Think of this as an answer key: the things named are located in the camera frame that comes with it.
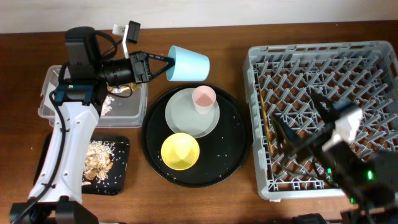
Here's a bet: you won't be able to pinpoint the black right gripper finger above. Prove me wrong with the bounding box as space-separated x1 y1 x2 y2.
272 114 303 146
310 90 338 123

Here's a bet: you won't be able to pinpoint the gold snack wrapper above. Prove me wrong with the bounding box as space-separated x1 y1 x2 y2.
107 83 141 94

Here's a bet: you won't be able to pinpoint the light grey plate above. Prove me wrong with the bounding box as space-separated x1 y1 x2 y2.
165 88 220 138

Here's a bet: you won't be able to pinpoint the grey dishwasher rack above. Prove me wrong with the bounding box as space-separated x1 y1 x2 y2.
243 41 397 202

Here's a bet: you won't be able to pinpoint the black rectangular waste tray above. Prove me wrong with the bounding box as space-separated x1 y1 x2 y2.
33 133 130 197

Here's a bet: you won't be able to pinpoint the wooden chopstick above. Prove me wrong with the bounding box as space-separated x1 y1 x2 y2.
258 86 274 154

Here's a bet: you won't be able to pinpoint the clear plastic waste bin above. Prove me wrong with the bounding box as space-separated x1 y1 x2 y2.
38 65 147 128

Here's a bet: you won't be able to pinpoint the white napkin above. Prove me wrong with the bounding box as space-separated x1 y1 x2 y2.
101 96 114 116

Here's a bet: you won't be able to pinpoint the light blue cup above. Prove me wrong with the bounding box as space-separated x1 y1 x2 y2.
166 45 210 82

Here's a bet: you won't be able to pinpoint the food scraps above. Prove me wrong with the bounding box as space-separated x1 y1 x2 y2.
81 141 115 186

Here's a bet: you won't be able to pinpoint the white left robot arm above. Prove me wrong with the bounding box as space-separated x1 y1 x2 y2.
9 26 175 223

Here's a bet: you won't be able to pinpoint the round black serving tray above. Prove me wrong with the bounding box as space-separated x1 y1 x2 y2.
141 84 252 188

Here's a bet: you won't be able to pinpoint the yellow bowl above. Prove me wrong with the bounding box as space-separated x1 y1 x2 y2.
160 133 200 170

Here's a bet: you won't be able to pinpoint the pink cup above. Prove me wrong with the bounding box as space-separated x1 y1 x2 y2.
192 85 216 114

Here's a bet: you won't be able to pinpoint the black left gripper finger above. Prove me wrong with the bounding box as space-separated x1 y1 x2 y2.
151 63 174 80
146 53 174 62

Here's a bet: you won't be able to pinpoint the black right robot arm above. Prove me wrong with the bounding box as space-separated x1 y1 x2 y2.
270 91 397 223

